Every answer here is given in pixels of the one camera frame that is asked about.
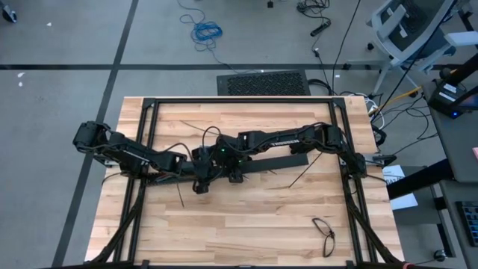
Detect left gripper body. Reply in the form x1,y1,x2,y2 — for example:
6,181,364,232
185,146,220,194

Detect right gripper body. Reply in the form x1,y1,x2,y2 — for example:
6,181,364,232
216,136,252,184

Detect black raceway cover strip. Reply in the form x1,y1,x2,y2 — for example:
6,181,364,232
242,152,310,176

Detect black perforated case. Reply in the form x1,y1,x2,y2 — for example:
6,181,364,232
216,69,312,97

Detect black eyeglasses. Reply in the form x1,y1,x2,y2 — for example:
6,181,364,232
311,217,336,259

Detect white paper sheet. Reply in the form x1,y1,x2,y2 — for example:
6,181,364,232
381,164,419,211

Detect black desk crossbar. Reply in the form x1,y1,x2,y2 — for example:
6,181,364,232
386,158,455,201

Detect grey office chair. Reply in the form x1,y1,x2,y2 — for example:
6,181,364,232
345,0,478,95

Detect black box with labels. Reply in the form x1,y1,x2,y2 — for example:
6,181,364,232
427,78,478,120

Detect grey desk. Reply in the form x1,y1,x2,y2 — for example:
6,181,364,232
438,179,478,269
421,80,478,184

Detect black stand pole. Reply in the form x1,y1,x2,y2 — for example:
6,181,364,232
438,52,478,87

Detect black keyboard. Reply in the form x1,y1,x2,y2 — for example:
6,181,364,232
455,200,478,247

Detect black aluminium frame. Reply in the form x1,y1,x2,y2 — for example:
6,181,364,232
91,96,403,269

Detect black coiled floor cable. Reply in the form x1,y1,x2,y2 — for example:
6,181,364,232
308,78,333,96

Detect blue coiled floor cable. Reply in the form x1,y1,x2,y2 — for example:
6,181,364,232
176,0,225,53

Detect white floor cable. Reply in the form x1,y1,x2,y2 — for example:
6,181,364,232
364,96,385,130

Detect black floor cable bundle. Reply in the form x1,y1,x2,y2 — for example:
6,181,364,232
296,0,332,37

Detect thin black hanging cable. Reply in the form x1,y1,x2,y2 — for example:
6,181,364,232
373,0,459,117
330,0,362,94

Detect yellow floor cable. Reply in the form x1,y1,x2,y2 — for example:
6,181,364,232
373,86,423,113

